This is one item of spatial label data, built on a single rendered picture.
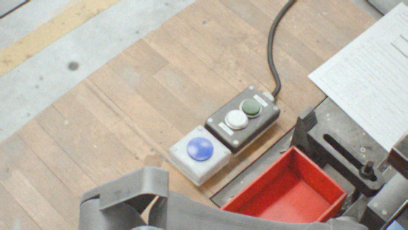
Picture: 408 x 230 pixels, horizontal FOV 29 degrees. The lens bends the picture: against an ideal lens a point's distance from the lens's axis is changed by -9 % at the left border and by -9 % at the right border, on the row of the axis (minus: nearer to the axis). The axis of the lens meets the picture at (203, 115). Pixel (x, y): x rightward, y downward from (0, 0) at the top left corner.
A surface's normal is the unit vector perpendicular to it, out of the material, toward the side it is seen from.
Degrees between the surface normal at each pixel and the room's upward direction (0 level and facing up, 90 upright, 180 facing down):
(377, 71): 1
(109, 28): 0
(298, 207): 0
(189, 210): 19
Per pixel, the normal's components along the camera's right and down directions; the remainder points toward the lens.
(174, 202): 0.39, -0.51
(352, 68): 0.09, -0.56
